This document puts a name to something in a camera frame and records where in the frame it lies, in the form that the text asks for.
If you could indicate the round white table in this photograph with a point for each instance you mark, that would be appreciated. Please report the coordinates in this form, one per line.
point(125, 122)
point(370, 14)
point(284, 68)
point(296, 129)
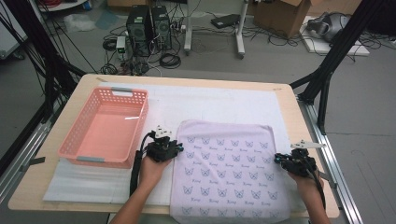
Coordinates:
point(62, 6)

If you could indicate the black computer tower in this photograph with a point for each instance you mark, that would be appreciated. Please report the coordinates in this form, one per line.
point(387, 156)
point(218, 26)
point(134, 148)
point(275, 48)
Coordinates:
point(139, 29)
point(162, 26)

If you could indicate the blue sheet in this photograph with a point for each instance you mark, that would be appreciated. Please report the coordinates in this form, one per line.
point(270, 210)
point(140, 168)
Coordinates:
point(106, 19)

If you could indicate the black flat device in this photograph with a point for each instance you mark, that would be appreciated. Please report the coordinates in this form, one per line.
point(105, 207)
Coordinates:
point(225, 21)

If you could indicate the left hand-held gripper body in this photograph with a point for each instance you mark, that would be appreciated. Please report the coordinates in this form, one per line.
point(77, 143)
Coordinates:
point(162, 151)

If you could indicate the white foam grid mat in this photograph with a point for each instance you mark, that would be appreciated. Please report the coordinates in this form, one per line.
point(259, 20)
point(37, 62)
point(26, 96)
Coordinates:
point(218, 91)

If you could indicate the white cabinet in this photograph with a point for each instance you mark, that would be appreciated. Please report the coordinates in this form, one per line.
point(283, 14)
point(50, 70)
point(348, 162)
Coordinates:
point(9, 37)

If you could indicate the pink plastic basket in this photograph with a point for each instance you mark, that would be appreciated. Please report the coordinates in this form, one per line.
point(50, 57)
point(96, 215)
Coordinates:
point(106, 130)

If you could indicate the clear plastic bag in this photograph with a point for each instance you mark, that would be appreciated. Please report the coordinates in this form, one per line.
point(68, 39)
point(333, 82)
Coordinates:
point(77, 22)

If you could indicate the white stand frame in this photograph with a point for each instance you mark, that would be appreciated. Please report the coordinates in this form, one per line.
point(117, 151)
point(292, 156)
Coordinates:
point(187, 31)

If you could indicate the aluminium rail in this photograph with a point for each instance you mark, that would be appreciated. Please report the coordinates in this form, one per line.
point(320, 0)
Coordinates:
point(342, 193)
point(21, 158)

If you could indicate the grey metal bracket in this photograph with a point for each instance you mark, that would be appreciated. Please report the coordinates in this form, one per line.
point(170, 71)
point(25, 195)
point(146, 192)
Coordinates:
point(330, 182)
point(34, 161)

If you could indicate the person's left hand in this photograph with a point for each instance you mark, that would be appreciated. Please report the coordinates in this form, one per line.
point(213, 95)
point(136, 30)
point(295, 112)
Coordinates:
point(154, 174)

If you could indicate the brown cardboard box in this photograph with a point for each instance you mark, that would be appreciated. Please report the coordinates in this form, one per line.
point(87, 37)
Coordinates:
point(280, 17)

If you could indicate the lilac cat print towel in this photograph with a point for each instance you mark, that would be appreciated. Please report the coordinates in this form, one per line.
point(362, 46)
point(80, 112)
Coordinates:
point(227, 174)

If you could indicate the black frame post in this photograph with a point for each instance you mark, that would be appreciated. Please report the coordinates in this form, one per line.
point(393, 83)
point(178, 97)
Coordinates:
point(339, 43)
point(40, 46)

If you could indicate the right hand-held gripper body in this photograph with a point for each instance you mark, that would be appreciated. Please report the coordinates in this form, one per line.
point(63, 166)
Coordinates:
point(300, 163)

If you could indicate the person's right hand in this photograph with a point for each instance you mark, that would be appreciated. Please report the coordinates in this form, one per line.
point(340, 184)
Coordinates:
point(309, 186)

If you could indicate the white power adapter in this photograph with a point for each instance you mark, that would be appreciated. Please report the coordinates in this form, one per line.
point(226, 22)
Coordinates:
point(120, 45)

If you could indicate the grey rounded device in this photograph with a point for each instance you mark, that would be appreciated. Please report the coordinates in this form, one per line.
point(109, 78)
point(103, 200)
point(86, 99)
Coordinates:
point(330, 25)

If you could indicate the white flat board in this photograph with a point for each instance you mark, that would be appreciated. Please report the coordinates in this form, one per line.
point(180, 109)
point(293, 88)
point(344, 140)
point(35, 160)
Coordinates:
point(320, 46)

